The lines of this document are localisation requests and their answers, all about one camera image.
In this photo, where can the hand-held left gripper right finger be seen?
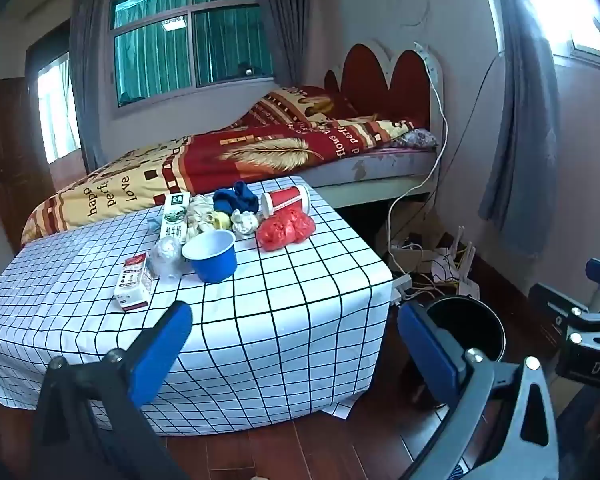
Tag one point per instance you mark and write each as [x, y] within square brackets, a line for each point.
[427, 350]

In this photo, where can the beige plastic bag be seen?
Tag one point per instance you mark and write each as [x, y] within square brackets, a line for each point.
[200, 212]

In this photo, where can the brown wooden door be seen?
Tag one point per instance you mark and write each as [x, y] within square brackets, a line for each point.
[10, 160]

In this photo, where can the red plastic bag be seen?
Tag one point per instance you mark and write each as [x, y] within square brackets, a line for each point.
[285, 230]

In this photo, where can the dark blue cloth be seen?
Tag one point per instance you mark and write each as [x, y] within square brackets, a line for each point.
[235, 200]

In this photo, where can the small red white carton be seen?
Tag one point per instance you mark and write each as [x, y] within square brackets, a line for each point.
[132, 287]

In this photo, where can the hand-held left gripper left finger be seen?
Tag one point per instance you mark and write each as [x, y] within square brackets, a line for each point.
[155, 355]

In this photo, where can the black round waste bin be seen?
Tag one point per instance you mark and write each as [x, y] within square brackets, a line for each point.
[475, 320]

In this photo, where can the blue bowl white inside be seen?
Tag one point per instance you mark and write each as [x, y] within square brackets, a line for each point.
[215, 270]

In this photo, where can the red white scalloped headboard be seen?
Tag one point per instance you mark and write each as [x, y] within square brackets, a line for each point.
[370, 75]

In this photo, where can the white router with antennas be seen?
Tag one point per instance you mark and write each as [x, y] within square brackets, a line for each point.
[467, 287]

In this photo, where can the small bright window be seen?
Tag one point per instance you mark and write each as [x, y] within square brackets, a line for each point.
[55, 110]

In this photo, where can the green white milk carton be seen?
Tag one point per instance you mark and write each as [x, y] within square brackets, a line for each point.
[174, 217]

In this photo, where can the grey curtain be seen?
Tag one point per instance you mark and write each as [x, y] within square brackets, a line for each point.
[282, 20]
[525, 135]
[87, 85]

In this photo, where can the white black checked tablecloth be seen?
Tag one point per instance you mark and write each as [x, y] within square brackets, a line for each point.
[280, 310]

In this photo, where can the clear plastic bag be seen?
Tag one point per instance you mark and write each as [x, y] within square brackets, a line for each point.
[166, 255]

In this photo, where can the yellow plastic bag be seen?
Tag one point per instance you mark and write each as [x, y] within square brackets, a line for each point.
[222, 220]

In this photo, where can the white paper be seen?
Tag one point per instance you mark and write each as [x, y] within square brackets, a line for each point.
[245, 221]

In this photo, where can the bed with red yellow blanket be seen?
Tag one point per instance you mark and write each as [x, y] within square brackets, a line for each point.
[260, 155]

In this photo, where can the large green-tinted window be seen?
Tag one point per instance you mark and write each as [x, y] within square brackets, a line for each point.
[190, 35]

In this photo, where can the cardboard box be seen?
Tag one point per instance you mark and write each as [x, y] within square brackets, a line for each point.
[415, 257]

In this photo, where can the white power strip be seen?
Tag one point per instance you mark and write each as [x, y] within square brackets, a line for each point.
[401, 287]

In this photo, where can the light blue cloth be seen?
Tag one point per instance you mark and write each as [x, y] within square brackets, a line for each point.
[155, 225]

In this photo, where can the grey bed mattress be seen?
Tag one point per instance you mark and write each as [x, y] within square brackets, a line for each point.
[380, 165]

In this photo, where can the red paper cup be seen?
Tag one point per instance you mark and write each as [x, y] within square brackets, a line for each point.
[287, 201]

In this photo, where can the floral pillow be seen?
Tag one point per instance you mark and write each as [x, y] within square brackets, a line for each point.
[415, 139]

